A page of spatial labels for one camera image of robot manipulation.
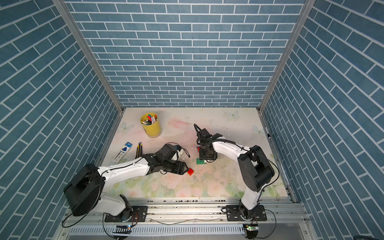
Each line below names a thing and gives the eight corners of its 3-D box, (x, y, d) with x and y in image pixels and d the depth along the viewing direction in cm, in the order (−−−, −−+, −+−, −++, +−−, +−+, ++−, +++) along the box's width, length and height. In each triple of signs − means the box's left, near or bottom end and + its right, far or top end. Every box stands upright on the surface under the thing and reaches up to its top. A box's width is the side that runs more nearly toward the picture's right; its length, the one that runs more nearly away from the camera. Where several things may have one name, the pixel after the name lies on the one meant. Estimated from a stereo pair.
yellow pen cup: (144, 139, 105) (137, 126, 94) (147, 126, 113) (142, 112, 101) (159, 139, 105) (155, 126, 94) (162, 126, 113) (158, 112, 102)
